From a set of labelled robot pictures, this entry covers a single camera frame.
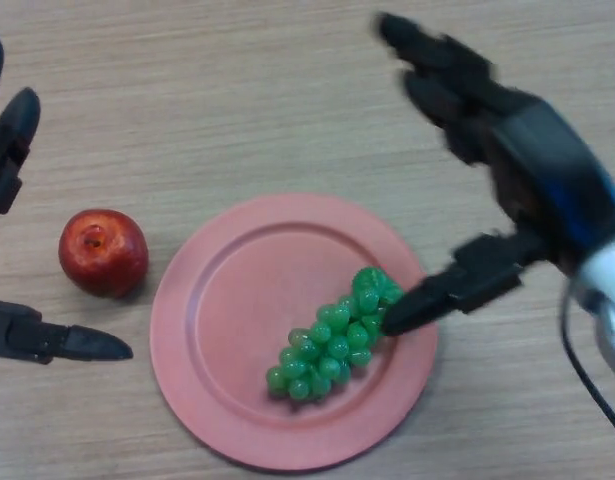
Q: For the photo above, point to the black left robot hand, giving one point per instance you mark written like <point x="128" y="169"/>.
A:
<point x="12" y="150"/>

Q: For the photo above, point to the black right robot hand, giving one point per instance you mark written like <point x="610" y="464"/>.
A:
<point x="542" y="165"/>

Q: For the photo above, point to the green grape bunch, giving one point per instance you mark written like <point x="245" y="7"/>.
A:
<point x="332" y="345"/>

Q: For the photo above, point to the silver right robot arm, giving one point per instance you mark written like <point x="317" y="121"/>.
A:
<point x="612" y="285"/>

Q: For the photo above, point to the pink round plate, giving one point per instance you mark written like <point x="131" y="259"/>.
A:
<point x="247" y="300"/>

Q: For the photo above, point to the red apple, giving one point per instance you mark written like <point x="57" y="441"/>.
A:
<point x="104" y="252"/>

